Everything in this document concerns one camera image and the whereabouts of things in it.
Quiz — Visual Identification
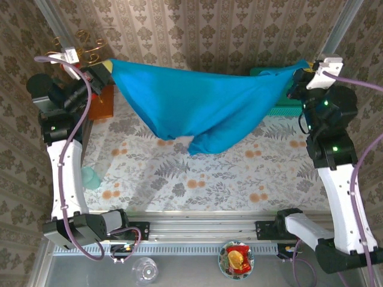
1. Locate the gold wire scroll stand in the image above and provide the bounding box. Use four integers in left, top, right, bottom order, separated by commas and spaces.
44, 29, 108, 65

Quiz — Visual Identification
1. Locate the black base connector block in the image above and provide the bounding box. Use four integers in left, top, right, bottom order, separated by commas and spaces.
276, 243, 300, 259
110, 243, 135, 255

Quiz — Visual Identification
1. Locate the blue t-shirt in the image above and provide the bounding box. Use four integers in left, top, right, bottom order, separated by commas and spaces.
109, 59, 311, 156

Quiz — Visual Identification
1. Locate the teal plastic basket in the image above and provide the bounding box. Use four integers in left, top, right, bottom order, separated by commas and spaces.
250, 67, 303, 117

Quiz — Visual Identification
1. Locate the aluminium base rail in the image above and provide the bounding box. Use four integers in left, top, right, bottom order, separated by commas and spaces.
44, 210, 330, 243

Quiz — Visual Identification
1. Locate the orange wooden board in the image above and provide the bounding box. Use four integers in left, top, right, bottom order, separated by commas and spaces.
88, 85, 116, 121

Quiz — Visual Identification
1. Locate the floral tablecloth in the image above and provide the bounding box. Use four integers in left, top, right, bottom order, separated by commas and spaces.
82, 83, 330, 213

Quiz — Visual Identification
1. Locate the clear glass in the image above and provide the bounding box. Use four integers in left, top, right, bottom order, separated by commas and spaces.
130, 257, 159, 286

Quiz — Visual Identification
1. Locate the grey metal shelf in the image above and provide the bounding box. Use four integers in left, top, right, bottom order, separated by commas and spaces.
28, 236, 378, 287

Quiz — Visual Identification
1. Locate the grey slotted cable duct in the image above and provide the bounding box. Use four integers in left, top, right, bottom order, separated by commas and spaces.
53, 241, 279, 257

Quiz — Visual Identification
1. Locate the red snack packet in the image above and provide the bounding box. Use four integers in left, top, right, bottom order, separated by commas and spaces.
226, 245, 251, 274

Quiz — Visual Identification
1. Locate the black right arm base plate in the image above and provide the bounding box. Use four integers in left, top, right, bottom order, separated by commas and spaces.
255, 220, 282, 240

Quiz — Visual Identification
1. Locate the aluminium frame post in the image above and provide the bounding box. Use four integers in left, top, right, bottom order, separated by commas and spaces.
34, 0, 76, 51
324, 0, 364, 58

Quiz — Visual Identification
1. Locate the green translucent cup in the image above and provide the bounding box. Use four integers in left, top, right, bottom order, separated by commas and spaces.
80, 166, 103, 191

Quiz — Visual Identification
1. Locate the patterned plate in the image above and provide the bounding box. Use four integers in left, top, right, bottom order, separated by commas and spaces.
217, 240, 255, 280

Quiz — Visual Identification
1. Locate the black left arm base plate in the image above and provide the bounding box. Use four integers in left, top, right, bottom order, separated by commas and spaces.
127, 221, 151, 242

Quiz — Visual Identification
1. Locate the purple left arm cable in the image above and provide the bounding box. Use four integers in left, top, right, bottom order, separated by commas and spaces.
34, 56, 106, 262

